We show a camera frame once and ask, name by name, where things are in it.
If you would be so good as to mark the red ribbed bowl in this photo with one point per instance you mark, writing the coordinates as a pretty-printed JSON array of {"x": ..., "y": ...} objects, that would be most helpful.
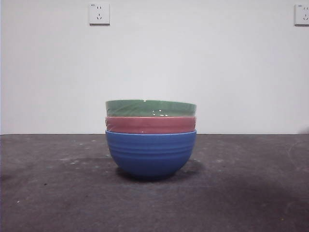
[{"x": 149, "y": 125}]

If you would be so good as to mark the green ribbed bowl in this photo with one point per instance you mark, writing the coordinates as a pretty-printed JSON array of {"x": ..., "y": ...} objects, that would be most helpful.
[{"x": 135, "y": 107}]

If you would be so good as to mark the blue ribbed bowl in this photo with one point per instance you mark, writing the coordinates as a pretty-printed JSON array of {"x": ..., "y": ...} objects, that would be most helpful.
[{"x": 152, "y": 157}]

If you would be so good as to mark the white wall socket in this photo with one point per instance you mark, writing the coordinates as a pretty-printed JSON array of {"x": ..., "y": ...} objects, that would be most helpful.
[
  {"x": 302, "y": 15},
  {"x": 99, "y": 14}
]

